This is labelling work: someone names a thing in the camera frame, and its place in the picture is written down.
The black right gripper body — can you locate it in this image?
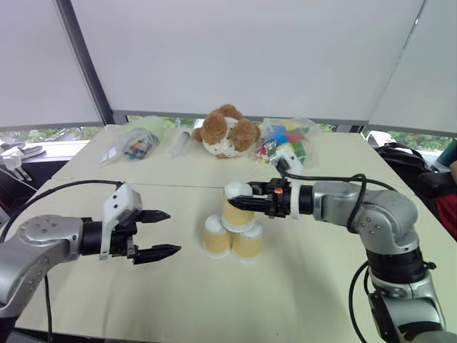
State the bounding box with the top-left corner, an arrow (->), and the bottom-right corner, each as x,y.
265,178 -> 292,219

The brown white plush toy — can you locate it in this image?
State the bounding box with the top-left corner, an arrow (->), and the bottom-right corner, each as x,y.
192,104 -> 262,160

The clear bag with syringe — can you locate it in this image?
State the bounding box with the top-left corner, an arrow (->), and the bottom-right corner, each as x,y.
169,127 -> 196,159

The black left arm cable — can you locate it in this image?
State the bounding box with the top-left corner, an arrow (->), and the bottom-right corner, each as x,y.
43,274 -> 54,343
0,179 -> 124,244

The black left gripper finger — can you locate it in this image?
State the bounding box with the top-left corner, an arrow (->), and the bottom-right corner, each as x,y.
133,244 -> 182,266
141,209 -> 171,225

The clear bag of small parts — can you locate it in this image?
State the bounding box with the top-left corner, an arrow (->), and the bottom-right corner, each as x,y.
97,116 -> 166,169

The clear bag of colourful blocks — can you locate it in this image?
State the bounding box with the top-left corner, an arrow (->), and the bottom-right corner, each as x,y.
251,115 -> 319,177

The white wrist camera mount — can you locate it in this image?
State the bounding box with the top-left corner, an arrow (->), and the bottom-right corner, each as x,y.
277,148 -> 304,220
99,182 -> 144,261

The black backpack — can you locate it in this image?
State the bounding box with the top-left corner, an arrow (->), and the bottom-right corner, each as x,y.
373,141 -> 436,201

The person in red clothing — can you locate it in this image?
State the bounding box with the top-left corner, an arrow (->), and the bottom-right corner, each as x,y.
432,137 -> 457,241

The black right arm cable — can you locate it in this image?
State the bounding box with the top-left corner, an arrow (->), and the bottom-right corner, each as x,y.
348,259 -> 380,343
276,159 -> 398,230

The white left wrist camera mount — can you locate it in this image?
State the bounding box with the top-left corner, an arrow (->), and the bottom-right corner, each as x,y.
99,182 -> 144,261

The grey blind bottom rail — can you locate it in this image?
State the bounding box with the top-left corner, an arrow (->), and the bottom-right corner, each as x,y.
111,109 -> 369,126

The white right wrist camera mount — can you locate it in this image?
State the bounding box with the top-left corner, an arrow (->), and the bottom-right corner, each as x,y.
277,148 -> 304,220

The white grey device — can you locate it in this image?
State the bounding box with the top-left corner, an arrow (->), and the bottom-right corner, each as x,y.
0,141 -> 34,184

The grey white slipper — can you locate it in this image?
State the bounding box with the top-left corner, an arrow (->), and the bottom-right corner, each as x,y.
19,144 -> 48,159

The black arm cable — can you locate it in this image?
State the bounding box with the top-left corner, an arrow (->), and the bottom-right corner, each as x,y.
0,179 -> 124,244
276,159 -> 398,230
348,259 -> 380,343
43,274 -> 54,343

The tan white paper cup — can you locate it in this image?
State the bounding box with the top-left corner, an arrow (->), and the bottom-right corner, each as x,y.
221,182 -> 256,234
203,214 -> 231,259
231,221 -> 263,264

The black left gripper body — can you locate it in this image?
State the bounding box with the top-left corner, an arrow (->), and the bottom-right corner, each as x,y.
110,209 -> 144,266

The dark window frame post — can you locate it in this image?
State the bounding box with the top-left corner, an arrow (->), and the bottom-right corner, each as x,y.
54,0 -> 116,126

